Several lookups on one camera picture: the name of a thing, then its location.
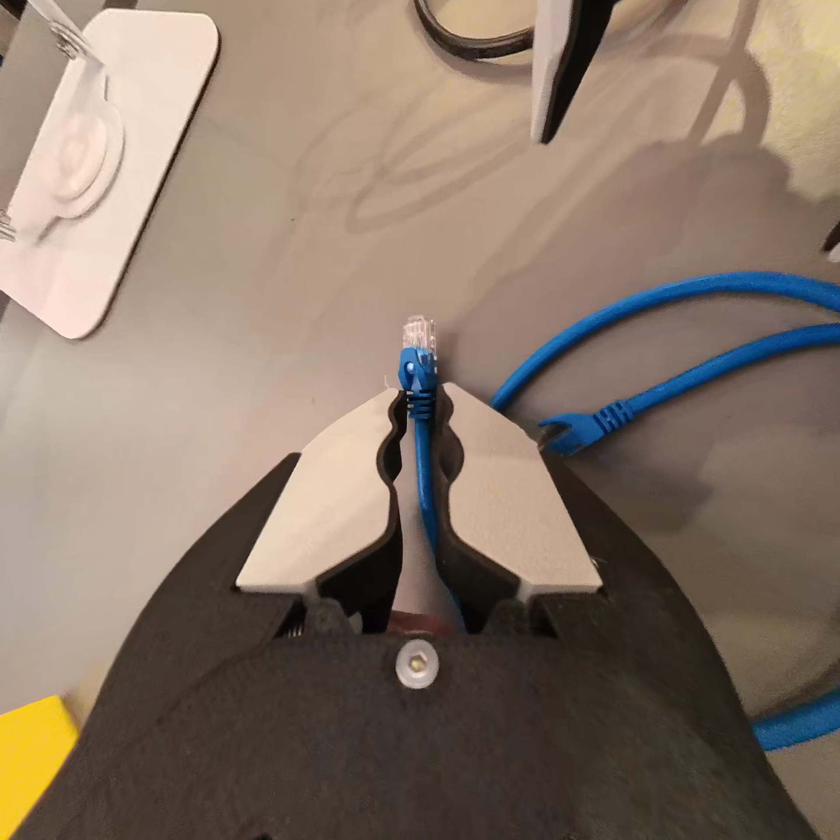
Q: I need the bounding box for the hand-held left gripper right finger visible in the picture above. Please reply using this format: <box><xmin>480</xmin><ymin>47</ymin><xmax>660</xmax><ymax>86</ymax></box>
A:
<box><xmin>438</xmin><ymin>382</ymin><xmax>602</xmax><ymax>632</ymax></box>

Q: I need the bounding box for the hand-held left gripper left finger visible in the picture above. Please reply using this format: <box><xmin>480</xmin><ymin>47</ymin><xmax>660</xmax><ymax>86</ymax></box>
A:
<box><xmin>236</xmin><ymin>387</ymin><xmax>404</xmax><ymax>632</ymax></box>

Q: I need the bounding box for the black ethernet cable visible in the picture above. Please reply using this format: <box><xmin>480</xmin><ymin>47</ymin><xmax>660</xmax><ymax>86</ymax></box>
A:
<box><xmin>413</xmin><ymin>0</ymin><xmax>539</xmax><ymax>63</ymax></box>

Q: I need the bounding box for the blue ethernet cable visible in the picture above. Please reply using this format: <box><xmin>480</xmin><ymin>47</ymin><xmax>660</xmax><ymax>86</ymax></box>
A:
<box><xmin>400</xmin><ymin>315</ymin><xmax>840</xmax><ymax>752</ymax></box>

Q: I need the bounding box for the yellow plastic bin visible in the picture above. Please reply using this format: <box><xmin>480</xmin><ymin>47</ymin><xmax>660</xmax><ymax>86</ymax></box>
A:
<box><xmin>0</xmin><ymin>696</ymin><xmax>80</xmax><ymax>840</ymax></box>

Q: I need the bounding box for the clear acrylic stand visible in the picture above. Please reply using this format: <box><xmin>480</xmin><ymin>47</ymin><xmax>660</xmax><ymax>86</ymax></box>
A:
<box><xmin>0</xmin><ymin>0</ymin><xmax>126</xmax><ymax>244</ymax></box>

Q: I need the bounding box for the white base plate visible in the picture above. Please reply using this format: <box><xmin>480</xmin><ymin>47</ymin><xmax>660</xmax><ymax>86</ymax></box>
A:
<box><xmin>0</xmin><ymin>8</ymin><xmax>221</xmax><ymax>341</ymax></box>

